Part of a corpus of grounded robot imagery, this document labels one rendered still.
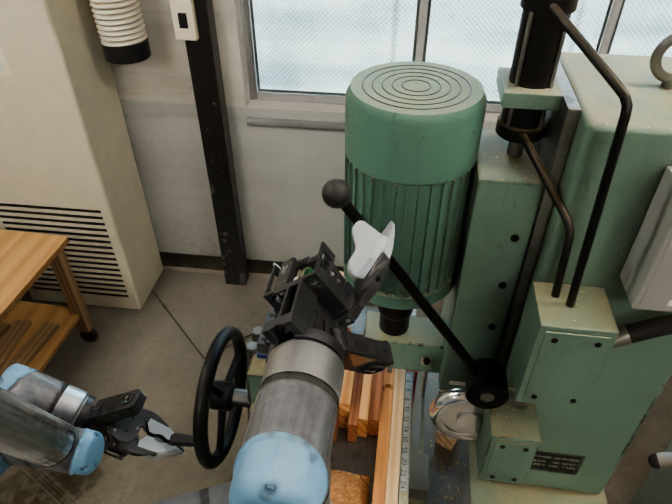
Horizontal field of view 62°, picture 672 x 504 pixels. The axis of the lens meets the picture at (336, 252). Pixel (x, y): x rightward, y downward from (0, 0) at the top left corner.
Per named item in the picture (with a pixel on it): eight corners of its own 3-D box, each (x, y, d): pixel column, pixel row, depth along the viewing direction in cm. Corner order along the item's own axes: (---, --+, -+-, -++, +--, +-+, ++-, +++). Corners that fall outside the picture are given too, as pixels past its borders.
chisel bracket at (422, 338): (365, 341, 106) (366, 309, 100) (440, 349, 104) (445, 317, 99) (361, 372, 100) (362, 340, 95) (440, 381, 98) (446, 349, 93)
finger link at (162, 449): (176, 460, 115) (134, 442, 113) (185, 449, 111) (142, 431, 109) (170, 474, 113) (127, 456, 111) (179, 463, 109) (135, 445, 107)
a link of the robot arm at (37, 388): (-15, 408, 104) (12, 371, 111) (42, 432, 107) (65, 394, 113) (-12, 390, 99) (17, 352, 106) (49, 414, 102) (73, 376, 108)
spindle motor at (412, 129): (350, 234, 97) (354, 55, 77) (453, 243, 95) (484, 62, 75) (336, 306, 83) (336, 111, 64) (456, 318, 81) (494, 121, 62)
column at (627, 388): (472, 382, 121) (554, 48, 75) (578, 394, 119) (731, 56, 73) (477, 480, 104) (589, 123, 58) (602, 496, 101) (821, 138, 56)
